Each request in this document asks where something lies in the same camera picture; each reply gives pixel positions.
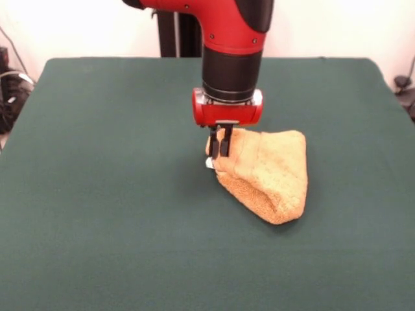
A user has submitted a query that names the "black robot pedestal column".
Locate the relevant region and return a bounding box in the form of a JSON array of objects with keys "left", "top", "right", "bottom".
[{"left": 158, "top": 8, "right": 205, "bottom": 59}]

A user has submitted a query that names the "dark green table cloth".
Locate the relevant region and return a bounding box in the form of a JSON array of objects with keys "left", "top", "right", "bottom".
[{"left": 0, "top": 57, "right": 415, "bottom": 311}]

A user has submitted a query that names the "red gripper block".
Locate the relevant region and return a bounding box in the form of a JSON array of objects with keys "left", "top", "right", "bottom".
[{"left": 191, "top": 87, "right": 264, "bottom": 160}]

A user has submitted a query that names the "black office chair base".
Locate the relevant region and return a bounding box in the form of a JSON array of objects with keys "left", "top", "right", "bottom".
[
  {"left": 394, "top": 75, "right": 415, "bottom": 122},
  {"left": 0, "top": 67, "right": 35, "bottom": 134}
]

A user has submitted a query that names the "orange terry towel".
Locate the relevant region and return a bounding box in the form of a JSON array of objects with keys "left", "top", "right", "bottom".
[{"left": 204, "top": 128, "right": 307, "bottom": 225}]

